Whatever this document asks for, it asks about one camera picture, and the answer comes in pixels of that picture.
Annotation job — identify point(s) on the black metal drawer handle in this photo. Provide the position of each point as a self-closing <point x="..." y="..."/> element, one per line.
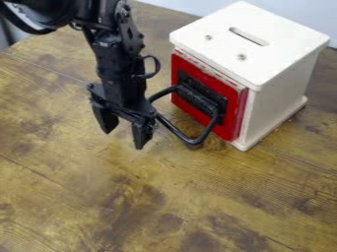
<point x="197" y="99"/>

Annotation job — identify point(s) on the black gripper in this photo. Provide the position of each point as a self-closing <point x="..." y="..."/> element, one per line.
<point x="118" y="97"/>

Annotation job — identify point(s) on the white wooden box cabinet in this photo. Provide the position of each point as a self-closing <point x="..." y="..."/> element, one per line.
<point x="263" y="52"/>

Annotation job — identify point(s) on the red wooden drawer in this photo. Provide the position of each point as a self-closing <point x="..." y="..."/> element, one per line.
<point x="236" y="93"/>

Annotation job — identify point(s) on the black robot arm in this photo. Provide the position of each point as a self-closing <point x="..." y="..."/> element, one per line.
<point x="44" y="16"/>

